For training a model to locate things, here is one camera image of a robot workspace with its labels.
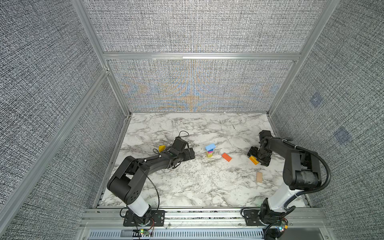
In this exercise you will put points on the orange cylinder block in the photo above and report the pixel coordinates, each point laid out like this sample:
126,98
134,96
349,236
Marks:
254,160

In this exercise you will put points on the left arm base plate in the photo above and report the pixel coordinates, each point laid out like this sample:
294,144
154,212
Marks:
154,218

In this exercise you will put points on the light blue block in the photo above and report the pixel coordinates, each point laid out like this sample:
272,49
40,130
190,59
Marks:
210,147

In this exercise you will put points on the yellow wedge block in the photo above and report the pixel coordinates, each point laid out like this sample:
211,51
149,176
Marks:
162,148

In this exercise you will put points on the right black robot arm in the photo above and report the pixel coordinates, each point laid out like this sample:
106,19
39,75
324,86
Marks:
301,174

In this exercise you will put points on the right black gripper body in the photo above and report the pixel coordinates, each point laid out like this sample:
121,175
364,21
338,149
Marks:
262,156

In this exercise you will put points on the red-orange block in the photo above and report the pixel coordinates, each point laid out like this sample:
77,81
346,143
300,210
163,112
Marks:
226,157

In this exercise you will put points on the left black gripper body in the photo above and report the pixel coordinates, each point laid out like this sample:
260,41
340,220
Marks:
185,155

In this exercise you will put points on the natural wood plank block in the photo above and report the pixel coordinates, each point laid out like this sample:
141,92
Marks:
259,177

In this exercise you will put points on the aluminium front rail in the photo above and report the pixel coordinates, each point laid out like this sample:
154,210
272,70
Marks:
204,224

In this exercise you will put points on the aluminium enclosure frame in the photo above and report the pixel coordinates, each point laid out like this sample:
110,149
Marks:
21,192

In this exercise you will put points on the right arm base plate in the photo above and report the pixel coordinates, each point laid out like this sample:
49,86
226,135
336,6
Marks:
252,217

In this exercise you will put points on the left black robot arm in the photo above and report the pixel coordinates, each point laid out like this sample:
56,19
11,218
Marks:
128,180

